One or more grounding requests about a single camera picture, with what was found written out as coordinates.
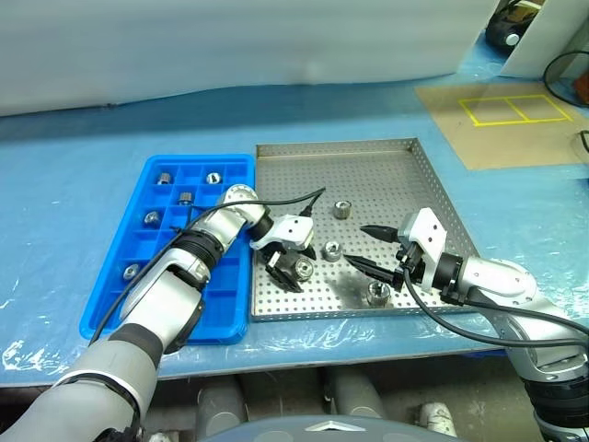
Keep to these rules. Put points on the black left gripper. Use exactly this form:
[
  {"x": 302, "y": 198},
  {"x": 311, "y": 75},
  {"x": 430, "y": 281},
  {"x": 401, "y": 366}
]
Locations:
[{"x": 281, "y": 260}]

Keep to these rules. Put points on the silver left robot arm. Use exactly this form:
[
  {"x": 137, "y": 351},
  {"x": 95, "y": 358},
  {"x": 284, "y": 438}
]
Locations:
[{"x": 152, "y": 299}]

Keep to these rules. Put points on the black device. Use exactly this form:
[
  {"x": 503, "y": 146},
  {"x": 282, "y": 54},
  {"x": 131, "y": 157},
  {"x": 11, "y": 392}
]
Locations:
[{"x": 501, "y": 25}]

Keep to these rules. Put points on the blue compartment tray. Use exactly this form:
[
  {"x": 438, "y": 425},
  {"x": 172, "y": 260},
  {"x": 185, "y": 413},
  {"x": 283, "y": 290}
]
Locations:
[{"x": 221, "y": 317}]

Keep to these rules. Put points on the grey dome with silver emblem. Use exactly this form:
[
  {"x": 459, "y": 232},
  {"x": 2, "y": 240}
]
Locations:
[{"x": 299, "y": 430}]

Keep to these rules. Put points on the white backdrop sheet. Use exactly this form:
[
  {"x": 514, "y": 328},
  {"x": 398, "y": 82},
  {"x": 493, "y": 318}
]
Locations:
[{"x": 230, "y": 41}]

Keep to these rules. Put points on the grey rounded cylinder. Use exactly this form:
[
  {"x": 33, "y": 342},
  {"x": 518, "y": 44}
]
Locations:
[
  {"x": 221, "y": 410},
  {"x": 356, "y": 391}
]

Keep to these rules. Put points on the brown cardboard mat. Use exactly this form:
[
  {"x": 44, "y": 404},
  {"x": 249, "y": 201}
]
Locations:
[{"x": 506, "y": 143}]

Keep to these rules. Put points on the white upright board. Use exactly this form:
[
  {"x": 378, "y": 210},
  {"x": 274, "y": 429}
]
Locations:
[{"x": 543, "y": 37}]

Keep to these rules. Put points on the perforated steel tray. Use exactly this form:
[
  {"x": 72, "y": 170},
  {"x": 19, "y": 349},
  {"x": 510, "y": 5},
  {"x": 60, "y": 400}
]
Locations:
[{"x": 368, "y": 184}]

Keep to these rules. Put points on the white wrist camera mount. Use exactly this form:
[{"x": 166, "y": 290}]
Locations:
[
  {"x": 294, "y": 232},
  {"x": 428, "y": 235}
]

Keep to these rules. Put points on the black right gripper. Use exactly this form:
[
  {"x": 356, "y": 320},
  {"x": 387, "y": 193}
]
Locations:
[{"x": 408, "y": 267}]

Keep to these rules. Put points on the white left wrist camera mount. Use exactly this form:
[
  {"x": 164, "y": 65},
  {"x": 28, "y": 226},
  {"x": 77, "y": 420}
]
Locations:
[{"x": 294, "y": 232}]

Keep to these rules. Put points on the white rounded object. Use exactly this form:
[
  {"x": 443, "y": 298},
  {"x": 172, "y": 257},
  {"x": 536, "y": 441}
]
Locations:
[{"x": 435, "y": 414}]

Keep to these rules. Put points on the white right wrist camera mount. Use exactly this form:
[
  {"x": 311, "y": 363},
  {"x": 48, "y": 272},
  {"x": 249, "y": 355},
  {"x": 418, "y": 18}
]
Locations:
[{"x": 428, "y": 235}]

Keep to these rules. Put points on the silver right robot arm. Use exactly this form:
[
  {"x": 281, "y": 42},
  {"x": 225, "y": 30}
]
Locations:
[{"x": 501, "y": 281}]

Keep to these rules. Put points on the small metal roller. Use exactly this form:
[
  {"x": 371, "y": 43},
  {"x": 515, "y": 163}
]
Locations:
[
  {"x": 212, "y": 177},
  {"x": 331, "y": 251},
  {"x": 162, "y": 178},
  {"x": 378, "y": 294},
  {"x": 185, "y": 198},
  {"x": 341, "y": 209},
  {"x": 304, "y": 269},
  {"x": 130, "y": 271},
  {"x": 152, "y": 217}
]

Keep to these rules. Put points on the yellow tape outline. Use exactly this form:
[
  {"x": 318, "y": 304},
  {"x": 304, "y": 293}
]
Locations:
[{"x": 469, "y": 113}]

